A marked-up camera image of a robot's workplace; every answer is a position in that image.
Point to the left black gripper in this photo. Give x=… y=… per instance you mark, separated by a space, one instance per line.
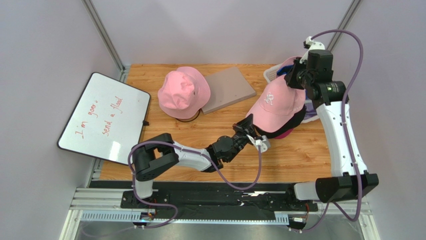
x=245 y=127

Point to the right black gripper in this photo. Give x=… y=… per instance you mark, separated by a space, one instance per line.
x=296 y=77

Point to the black NY baseball cap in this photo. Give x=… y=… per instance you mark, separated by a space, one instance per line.
x=294 y=122

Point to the pink baseball cap white logo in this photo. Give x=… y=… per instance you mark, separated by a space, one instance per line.
x=277 y=104

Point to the magenta baseball cap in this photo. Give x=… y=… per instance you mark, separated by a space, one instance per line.
x=285 y=134

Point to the pink bucket hat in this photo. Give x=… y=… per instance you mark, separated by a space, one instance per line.
x=184 y=92

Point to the blue hat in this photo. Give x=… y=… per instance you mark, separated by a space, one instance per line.
x=283 y=70

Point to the lavender baseball cap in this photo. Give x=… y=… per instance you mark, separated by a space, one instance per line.
x=310 y=113

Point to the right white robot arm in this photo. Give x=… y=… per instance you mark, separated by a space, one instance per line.
x=350 y=178

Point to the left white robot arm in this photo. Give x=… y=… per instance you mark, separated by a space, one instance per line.
x=153 y=157

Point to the light pink cap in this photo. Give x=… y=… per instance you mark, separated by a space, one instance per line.
x=292 y=61

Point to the grey flat board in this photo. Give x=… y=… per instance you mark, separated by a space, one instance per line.
x=227 y=87

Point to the white plastic basket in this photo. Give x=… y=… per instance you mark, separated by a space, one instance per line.
x=271 y=73

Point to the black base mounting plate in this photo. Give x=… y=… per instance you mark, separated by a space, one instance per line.
x=218 y=201

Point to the white whiteboard with red writing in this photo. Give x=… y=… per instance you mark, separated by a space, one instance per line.
x=107 y=120

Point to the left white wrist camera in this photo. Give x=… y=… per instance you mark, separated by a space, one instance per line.
x=261 y=143

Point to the black wire hat stand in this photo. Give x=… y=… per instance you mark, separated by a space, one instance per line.
x=188 y=120

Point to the aluminium frame rail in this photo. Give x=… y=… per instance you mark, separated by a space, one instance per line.
x=120 y=205

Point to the left corner aluminium post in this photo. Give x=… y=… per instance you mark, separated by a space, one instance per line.
x=103 y=33

